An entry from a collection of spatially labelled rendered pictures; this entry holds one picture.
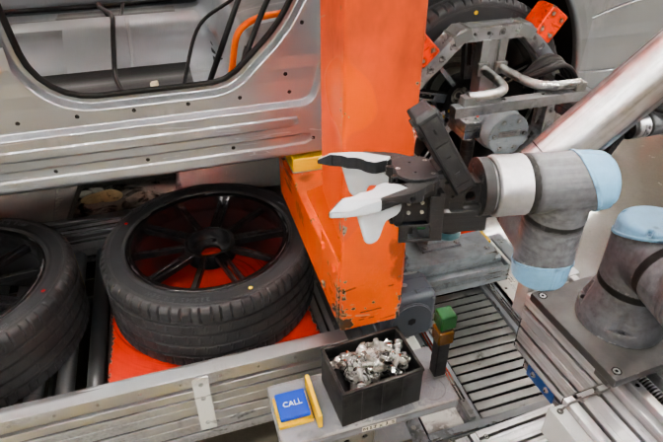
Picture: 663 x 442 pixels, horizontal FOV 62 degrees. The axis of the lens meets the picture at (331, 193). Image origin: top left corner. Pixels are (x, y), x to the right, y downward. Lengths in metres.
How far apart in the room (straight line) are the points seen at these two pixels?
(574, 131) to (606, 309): 0.38
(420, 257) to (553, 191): 1.48
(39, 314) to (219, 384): 0.52
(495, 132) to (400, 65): 0.62
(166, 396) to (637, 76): 1.30
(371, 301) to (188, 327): 0.52
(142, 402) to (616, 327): 1.14
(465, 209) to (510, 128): 0.99
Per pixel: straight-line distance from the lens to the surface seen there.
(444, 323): 1.30
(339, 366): 1.30
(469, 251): 2.19
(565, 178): 0.69
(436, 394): 1.42
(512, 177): 0.66
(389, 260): 1.32
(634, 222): 1.01
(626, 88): 0.84
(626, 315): 1.09
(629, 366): 1.10
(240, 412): 1.70
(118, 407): 1.61
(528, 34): 1.74
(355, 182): 0.71
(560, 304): 1.16
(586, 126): 0.83
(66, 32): 2.39
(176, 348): 1.67
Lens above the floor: 1.57
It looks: 33 degrees down
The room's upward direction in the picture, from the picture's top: straight up
